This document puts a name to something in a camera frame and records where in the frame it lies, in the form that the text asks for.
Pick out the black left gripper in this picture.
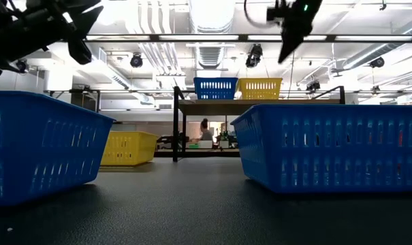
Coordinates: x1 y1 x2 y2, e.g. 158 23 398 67
20 0 104 65

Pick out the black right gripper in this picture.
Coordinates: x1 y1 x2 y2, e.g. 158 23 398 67
266 0 324 65

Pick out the blue basket with printed bottom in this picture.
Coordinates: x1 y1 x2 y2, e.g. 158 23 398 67
229 104 412 195

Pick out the blue plastic slotted basket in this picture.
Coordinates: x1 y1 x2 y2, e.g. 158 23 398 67
193 77 239 101
0 91 116 208

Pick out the black overhead light bar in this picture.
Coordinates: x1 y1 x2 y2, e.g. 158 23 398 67
84 33 412 43

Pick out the person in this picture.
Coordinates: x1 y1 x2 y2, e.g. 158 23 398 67
191 118 215 143

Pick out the black background table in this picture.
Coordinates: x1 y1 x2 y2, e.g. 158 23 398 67
154 149 240 158

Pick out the black table mat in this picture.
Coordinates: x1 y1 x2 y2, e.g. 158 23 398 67
0 157 412 245

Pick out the black ceiling camera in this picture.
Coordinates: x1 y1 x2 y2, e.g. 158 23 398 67
245 43 264 69
368 56 385 69
129 52 144 69
15 59 30 74

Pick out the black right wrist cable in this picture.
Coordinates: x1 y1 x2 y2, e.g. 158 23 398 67
242 0 273 30

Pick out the distant black frame rail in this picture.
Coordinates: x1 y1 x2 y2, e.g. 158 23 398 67
44 88 412 95

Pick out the ribbed ventilation duct section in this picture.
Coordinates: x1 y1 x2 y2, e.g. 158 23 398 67
195 46 224 70

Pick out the large round ventilation duct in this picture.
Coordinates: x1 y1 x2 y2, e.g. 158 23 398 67
188 0 236 34

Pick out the wooden shelf with black frame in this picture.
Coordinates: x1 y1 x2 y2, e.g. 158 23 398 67
172 86 346 163

